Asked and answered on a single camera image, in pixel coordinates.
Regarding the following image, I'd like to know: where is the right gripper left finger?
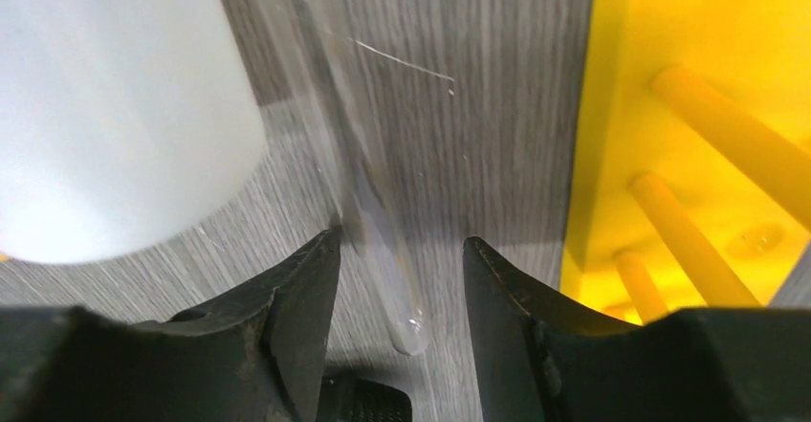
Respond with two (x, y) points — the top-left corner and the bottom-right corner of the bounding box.
(1, 228), (341, 421)

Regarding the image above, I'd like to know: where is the glass test tube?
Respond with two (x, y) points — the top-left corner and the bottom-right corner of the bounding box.
(256, 0), (430, 356)

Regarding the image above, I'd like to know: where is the white wash bottle red cap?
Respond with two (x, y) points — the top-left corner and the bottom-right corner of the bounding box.
(1, 0), (266, 264)

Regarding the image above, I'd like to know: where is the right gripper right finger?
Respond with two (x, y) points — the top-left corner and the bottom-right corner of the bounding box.
(463, 236), (810, 421)

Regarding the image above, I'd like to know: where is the yellow test tube rack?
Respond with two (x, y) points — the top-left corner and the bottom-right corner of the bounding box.
(560, 0), (810, 323)

